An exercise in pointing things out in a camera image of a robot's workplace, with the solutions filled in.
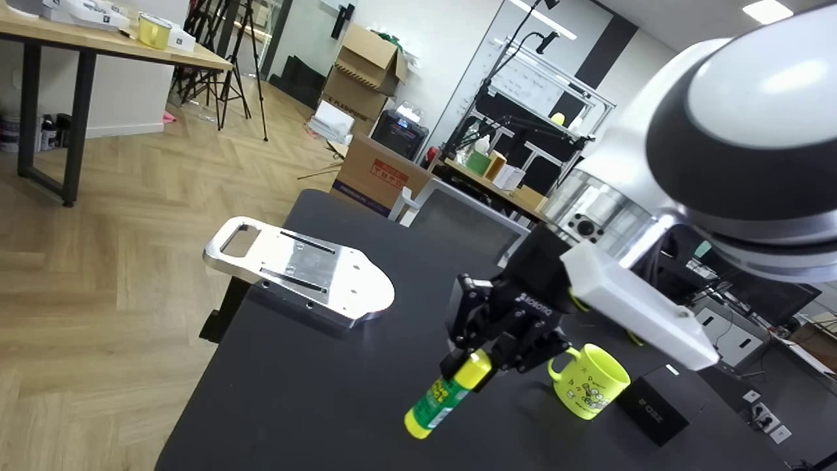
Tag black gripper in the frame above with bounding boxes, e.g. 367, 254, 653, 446
437, 272, 571, 382

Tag green and yellow glue stick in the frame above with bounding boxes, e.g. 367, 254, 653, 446
399, 348, 496, 442

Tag yellow-green mug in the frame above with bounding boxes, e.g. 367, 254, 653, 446
546, 340, 632, 424

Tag grey panel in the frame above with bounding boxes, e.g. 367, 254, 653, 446
405, 175, 530, 267

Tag black ZED 2 box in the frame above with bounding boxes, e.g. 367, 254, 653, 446
615, 374, 690, 450

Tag white mandoline slicer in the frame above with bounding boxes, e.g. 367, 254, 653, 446
202, 214, 398, 327

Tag cardboard box with red print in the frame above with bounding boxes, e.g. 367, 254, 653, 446
330, 134, 435, 217

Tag black metal shelf rack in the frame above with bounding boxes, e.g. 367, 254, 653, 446
432, 49, 618, 223

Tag black printer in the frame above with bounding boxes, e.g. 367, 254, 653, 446
371, 104, 432, 166

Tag white whiteboard sheet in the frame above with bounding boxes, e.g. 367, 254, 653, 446
486, 55, 571, 124

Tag stacked cardboard boxes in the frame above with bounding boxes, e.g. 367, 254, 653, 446
318, 21, 409, 125

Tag black storage crate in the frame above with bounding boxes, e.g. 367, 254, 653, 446
267, 53, 331, 114

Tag yellow container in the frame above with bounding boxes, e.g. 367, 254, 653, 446
134, 10, 172, 53

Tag wooden table with black legs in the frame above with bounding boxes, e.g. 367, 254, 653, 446
0, 6, 236, 209

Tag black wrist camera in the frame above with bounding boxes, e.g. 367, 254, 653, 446
501, 223, 575, 306

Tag black camera tripod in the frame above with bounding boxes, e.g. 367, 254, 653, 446
169, 0, 271, 144

